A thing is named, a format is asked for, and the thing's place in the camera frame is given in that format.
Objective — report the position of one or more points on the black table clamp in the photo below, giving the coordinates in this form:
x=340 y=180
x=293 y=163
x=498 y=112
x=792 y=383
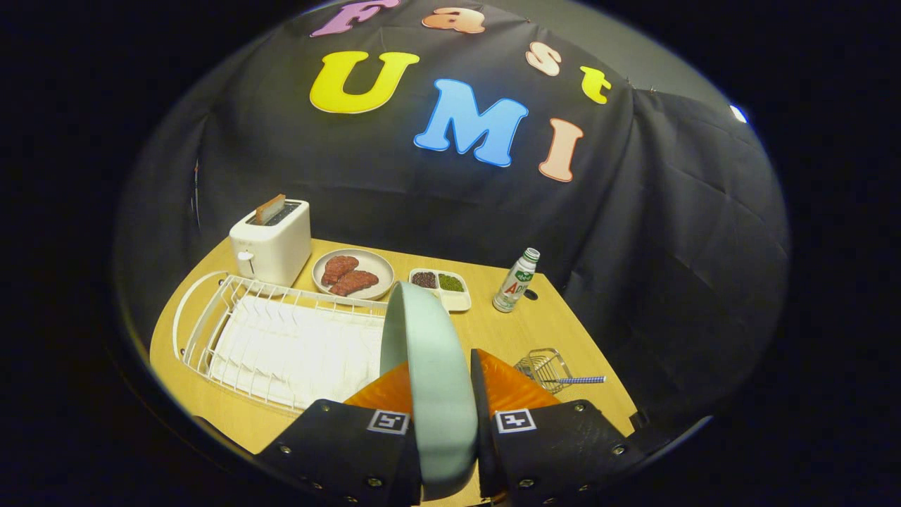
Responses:
x=638 y=420

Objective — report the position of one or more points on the white toaster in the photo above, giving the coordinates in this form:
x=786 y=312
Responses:
x=274 y=246

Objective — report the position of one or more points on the black backdrop cloth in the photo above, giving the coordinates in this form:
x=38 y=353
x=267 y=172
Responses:
x=633 y=232

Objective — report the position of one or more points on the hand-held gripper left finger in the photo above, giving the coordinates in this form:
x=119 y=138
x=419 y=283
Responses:
x=338 y=451

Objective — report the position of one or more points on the white divided tray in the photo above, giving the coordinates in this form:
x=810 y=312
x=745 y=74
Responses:
x=457 y=299

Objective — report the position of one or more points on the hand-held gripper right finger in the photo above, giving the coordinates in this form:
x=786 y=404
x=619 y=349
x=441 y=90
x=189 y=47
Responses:
x=481 y=408

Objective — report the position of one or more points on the brown meat piece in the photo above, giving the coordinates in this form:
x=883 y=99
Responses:
x=338 y=267
x=355 y=282

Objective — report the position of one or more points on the beige round plate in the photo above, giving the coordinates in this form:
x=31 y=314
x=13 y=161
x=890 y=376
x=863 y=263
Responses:
x=376 y=264

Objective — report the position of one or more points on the brown bread slice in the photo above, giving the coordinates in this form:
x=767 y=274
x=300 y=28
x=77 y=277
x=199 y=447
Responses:
x=270 y=209

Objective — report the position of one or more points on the white drink bottle green label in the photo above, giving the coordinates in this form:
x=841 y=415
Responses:
x=512 y=285

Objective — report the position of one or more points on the pale green plate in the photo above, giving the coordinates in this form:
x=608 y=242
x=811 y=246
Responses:
x=440 y=394

